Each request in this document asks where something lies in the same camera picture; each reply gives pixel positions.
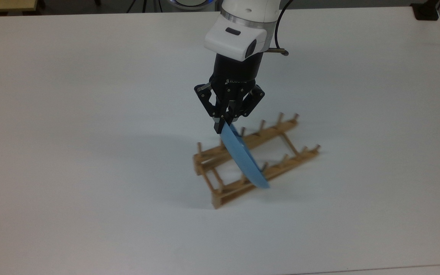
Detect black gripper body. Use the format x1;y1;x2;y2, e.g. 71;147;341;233
210;53;264;116

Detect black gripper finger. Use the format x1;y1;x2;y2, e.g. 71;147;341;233
227;84;265;126
194;82;226;134

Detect blue plate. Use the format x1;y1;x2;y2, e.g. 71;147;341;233
220;122;271;189

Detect wooden plate rack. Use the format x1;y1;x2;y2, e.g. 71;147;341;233
192;112;322;210

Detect black tripod legs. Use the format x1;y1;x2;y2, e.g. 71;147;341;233
126;0;164;14

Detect light wood desk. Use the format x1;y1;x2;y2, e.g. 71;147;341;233
0;0;38;15

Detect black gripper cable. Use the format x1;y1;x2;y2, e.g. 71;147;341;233
268;0;295;57

